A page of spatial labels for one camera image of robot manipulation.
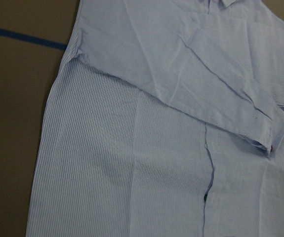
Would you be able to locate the light blue striped shirt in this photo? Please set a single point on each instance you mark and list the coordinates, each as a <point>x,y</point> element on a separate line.
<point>166,119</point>

